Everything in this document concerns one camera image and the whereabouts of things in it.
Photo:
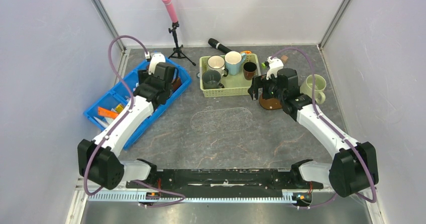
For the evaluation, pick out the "white toothpaste tube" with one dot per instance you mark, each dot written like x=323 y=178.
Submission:
x=101 y=123

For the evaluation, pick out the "blue plastic divided bin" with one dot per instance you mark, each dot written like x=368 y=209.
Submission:
x=119 y=95

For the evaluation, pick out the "pale green plastic basket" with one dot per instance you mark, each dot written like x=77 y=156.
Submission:
x=234 y=85

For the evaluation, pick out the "pink microphone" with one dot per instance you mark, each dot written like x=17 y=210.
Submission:
x=171 y=10

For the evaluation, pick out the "brown soap block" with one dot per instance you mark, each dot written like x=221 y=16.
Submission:
x=176 y=84

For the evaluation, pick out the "pale green ribbed mug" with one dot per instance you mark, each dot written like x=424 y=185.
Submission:
x=314 y=87

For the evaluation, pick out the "black mini tripod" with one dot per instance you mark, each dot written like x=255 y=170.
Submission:
x=177 y=50

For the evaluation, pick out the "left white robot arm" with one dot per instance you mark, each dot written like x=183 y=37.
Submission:
x=98 y=159

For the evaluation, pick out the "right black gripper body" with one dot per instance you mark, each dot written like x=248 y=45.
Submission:
x=273 y=90

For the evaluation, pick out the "dark grey mug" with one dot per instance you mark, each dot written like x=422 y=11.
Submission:
x=211 y=79

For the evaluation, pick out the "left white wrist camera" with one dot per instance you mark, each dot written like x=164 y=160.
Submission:
x=155 y=59

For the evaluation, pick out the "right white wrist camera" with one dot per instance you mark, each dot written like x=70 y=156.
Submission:
x=274 y=64

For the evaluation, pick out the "orange toothpaste tube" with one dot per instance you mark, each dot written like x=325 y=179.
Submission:
x=103 y=112

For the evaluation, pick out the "cream mug brown rim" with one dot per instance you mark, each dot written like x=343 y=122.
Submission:
x=218 y=64

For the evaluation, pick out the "clear oval acrylic tray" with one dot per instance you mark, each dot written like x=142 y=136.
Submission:
x=221 y=120

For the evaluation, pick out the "yellow tube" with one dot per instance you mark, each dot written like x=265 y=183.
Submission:
x=119 y=108

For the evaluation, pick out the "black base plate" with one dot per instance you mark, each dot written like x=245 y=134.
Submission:
x=228 y=182

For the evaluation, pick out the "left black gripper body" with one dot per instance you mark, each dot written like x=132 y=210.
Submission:
x=144 y=77

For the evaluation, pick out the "black microphone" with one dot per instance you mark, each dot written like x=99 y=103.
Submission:
x=219 y=46

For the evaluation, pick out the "light blue mug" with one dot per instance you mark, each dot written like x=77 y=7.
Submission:
x=234 y=61

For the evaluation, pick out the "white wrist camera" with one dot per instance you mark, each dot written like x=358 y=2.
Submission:
x=274 y=64
x=155 y=59

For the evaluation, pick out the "brown oval wooden tray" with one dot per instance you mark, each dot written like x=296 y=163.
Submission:
x=269 y=104

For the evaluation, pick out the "dark brown cup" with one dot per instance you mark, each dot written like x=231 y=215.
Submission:
x=249 y=70

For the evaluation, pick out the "white comb cable duct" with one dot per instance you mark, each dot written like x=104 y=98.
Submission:
x=144 y=197

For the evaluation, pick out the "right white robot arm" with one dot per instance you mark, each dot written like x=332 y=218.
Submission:
x=354 y=166

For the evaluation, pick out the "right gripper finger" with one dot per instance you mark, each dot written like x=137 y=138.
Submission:
x=253 y=90
x=264 y=82

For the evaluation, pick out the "brown wooden block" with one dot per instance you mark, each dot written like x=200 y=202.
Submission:
x=284 y=58

